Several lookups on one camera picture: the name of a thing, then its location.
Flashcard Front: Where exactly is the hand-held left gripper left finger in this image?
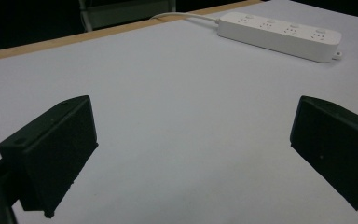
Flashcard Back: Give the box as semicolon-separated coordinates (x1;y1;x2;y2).
0;94;100;219

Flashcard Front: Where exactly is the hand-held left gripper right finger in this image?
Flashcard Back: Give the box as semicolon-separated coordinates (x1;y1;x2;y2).
289;95;358;212

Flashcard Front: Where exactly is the white power strip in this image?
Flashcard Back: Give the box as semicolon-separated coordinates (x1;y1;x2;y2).
216;11;343;63

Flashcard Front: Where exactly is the grey metal stand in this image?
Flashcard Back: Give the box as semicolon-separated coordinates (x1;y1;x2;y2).
77;0;177;33

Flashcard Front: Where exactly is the white power strip cable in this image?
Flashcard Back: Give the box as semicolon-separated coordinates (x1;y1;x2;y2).
150;11;221;24

